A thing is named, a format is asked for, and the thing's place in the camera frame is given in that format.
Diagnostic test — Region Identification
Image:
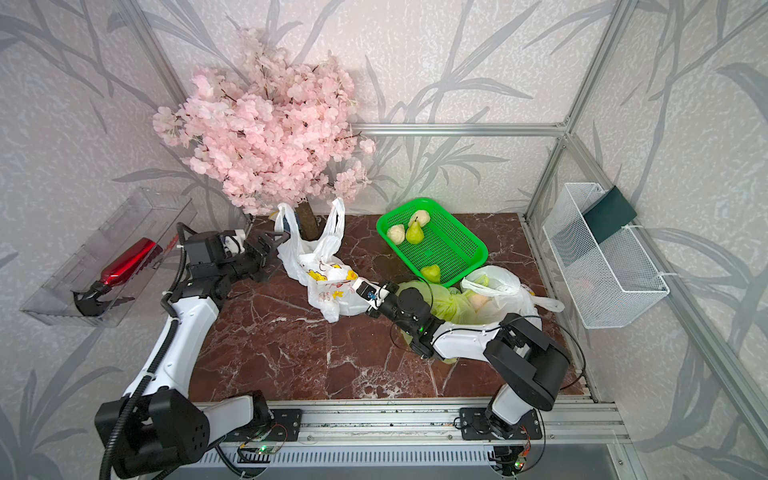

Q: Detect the green plastic basket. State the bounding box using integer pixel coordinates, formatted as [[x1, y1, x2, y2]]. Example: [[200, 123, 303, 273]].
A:
[[376, 198, 489, 287]]

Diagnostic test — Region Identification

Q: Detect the brown bouquet trunk base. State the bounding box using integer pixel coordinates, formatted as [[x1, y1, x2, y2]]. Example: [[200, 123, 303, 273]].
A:
[[295, 200, 321, 241]]

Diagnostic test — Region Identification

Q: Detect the clear wall tray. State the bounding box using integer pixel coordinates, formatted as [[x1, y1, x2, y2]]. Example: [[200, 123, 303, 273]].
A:
[[20, 188, 197, 327]]

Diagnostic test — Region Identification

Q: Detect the pink cherry blossom bouquet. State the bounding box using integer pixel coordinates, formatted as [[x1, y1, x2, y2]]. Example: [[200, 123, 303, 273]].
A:
[[152, 29, 376, 215]]

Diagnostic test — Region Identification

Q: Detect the green pear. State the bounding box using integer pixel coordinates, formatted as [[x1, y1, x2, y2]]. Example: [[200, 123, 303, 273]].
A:
[[420, 264, 441, 284], [405, 221, 425, 245]]

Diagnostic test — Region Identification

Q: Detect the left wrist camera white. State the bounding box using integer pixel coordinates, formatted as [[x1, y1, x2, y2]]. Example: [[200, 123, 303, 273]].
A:
[[220, 229, 246, 256]]

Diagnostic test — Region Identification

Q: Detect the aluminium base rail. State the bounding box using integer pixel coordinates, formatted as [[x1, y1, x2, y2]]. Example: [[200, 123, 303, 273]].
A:
[[122, 397, 631, 448]]

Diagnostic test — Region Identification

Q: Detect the white printed plastic bag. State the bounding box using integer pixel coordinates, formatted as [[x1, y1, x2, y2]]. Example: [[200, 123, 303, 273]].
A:
[[457, 266, 565, 329]]

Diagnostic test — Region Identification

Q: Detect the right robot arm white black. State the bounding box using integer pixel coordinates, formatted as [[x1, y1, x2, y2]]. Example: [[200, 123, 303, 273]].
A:
[[357, 283, 571, 439]]

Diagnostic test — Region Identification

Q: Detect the white pear left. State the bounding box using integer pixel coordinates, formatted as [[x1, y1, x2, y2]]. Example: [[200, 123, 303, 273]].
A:
[[386, 224, 406, 245]]

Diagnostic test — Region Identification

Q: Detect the green pear front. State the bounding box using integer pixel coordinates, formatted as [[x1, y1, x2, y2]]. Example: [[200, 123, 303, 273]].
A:
[[420, 264, 441, 284]]

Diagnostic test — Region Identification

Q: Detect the green avocado plastic bag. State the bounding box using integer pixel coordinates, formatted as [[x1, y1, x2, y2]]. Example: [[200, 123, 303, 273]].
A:
[[397, 280, 498, 362]]

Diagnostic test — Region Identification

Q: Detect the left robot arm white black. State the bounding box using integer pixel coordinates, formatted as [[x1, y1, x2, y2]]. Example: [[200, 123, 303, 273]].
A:
[[94, 223, 290, 479]]

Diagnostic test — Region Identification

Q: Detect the red spray bottle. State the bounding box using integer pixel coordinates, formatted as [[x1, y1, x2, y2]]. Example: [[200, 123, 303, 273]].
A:
[[73, 237, 162, 317]]

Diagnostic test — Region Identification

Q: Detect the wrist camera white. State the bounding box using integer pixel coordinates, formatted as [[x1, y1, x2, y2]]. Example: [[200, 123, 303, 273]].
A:
[[353, 277, 388, 311], [220, 229, 246, 256]]

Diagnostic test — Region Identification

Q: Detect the white wire mesh basket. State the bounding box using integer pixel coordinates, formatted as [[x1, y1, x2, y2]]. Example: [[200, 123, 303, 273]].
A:
[[543, 182, 669, 329]]

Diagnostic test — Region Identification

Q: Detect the dark green card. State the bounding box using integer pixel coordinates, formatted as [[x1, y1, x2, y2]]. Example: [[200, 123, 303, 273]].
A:
[[583, 186, 637, 244]]

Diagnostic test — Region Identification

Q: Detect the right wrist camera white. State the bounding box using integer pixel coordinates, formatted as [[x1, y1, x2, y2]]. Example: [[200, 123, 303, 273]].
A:
[[353, 277, 388, 311]]

